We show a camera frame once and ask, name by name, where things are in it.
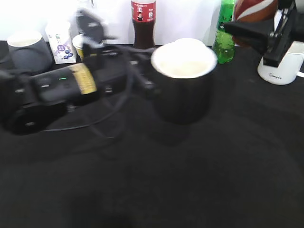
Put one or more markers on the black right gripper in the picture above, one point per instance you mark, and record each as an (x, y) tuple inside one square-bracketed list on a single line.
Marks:
[(276, 44)]

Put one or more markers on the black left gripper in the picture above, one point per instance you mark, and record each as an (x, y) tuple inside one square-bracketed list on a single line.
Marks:
[(120, 67)]

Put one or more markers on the orange Nescafe coffee bottle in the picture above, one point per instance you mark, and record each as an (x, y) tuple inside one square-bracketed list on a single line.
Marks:
[(255, 11)]

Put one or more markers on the black mug white interior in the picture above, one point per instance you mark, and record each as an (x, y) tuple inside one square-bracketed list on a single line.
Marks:
[(184, 77)]

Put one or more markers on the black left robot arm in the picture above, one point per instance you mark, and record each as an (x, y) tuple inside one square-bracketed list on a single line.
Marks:
[(30, 104)]

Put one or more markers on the green sprite bottle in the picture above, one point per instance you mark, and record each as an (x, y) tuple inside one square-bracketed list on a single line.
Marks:
[(224, 46)]

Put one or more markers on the white mug with script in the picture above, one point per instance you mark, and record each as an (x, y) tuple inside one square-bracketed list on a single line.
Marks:
[(287, 70)]

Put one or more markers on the red mug white interior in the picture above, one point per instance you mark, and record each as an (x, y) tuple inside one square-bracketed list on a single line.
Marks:
[(189, 42)]

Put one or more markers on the grey mug white interior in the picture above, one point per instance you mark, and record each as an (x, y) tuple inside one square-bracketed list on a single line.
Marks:
[(28, 51)]

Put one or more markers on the yellow paper cup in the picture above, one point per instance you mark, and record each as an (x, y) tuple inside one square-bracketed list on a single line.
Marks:
[(78, 44)]

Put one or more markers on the white blueberry milk carton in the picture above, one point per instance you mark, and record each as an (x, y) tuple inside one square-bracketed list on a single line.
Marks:
[(58, 33)]

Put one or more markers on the cola bottle red label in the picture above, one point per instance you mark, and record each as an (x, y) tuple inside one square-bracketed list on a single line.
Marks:
[(143, 17)]

